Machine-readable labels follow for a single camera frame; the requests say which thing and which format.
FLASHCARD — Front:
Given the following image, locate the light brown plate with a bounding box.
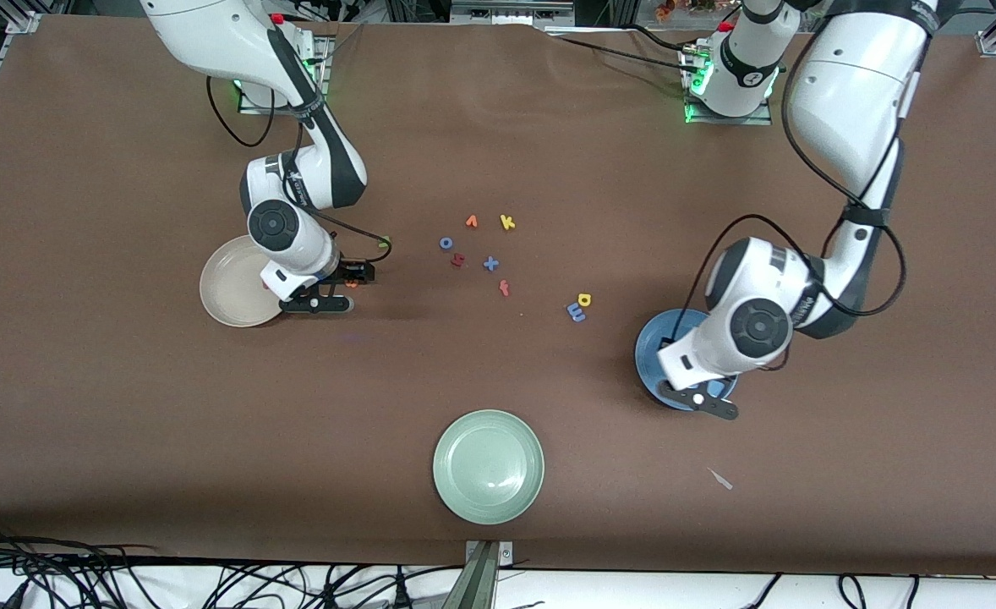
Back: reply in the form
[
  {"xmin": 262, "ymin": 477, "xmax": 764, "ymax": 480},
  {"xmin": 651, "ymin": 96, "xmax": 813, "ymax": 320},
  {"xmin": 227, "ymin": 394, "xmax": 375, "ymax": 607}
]
[{"xmin": 199, "ymin": 234, "xmax": 296, "ymax": 328}]

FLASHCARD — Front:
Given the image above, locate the grey equipment box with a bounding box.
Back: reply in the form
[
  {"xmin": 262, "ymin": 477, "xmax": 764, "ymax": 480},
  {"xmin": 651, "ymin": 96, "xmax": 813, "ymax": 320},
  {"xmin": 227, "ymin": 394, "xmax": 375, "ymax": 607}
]
[{"xmin": 450, "ymin": 0, "xmax": 577, "ymax": 25}]

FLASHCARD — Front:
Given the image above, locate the orange background clutter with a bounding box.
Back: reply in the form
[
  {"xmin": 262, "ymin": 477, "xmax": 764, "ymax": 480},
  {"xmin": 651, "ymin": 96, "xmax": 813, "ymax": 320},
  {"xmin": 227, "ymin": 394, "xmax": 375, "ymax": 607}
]
[{"xmin": 654, "ymin": 0, "xmax": 719, "ymax": 19}]

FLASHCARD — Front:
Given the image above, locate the blue plate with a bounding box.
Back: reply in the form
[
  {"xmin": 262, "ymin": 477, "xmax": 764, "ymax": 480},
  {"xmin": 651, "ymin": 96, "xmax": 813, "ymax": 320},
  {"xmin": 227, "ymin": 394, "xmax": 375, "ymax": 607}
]
[{"xmin": 634, "ymin": 309, "xmax": 740, "ymax": 412}]

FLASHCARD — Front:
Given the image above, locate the aluminium profile post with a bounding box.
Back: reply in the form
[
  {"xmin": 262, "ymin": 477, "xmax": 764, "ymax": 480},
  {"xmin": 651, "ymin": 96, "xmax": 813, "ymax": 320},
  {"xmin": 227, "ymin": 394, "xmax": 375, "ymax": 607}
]
[{"xmin": 441, "ymin": 541, "xmax": 499, "ymax": 609}]

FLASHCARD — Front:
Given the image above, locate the black cable on table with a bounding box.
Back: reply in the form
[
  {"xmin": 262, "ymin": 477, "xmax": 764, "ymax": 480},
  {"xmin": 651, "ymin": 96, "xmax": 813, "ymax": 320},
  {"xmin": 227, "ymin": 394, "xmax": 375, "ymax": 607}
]
[{"xmin": 549, "ymin": 32, "xmax": 695, "ymax": 74}]

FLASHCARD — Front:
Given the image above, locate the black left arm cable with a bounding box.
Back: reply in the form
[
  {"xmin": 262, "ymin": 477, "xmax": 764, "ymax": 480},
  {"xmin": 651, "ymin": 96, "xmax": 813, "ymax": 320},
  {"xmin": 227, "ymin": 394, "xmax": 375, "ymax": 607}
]
[{"xmin": 684, "ymin": 0, "xmax": 909, "ymax": 339}]

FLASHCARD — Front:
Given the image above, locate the silver corner bracket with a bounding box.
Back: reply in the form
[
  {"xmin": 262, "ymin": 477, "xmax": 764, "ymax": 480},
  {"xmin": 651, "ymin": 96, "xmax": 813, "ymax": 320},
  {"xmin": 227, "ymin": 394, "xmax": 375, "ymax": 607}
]
[{"xmin": 464, "ymin": 540, "xmax": 514, "ymax": 569}]

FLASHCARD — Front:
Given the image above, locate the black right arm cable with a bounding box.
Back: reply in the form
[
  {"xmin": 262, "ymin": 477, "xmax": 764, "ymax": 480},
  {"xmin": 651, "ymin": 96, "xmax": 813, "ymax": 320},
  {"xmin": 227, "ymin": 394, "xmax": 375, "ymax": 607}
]
[{"xmin": 206, "ymin": 74, "xmax": 393, "ymax": 265}]

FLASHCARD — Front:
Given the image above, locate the black cable bundle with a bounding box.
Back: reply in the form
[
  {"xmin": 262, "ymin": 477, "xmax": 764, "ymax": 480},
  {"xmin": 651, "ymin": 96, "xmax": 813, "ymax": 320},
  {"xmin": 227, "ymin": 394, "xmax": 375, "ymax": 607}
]
[{"xmin": 0, "ymin": 518, "xmax": 465, "ymax": 609}]

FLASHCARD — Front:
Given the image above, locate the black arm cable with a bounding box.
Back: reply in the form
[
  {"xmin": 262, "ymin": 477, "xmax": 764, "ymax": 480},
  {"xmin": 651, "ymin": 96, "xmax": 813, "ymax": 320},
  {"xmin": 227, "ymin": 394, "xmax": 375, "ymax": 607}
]
[
  {"xmin": 684, "ymin": 0, "xmax": 909, "ymax": 339},
  {"xmin": 206, "ymin": 74, "xmax": 393, "ymax": 265}
]

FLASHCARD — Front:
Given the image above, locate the green plate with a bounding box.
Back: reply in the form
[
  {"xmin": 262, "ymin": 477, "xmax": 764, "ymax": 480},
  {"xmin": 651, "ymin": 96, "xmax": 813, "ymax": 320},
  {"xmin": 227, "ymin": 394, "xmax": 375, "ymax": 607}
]
[{"xmin": 432, "ymin": 409, "xmax": 545, "ymax": 525}]

